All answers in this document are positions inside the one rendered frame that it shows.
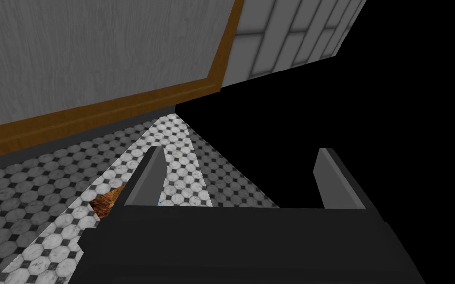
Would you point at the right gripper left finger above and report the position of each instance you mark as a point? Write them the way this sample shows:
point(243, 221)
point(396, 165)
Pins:
point(148, 181)

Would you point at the orange brown rough lump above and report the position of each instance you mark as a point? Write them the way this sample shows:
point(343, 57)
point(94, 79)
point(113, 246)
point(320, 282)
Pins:
point(107, 202)

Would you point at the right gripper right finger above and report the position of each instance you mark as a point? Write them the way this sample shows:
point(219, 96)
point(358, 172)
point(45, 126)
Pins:
point(336, 185)

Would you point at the grey panelled door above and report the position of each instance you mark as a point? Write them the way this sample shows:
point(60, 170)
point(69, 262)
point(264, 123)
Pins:
point(286, 35)

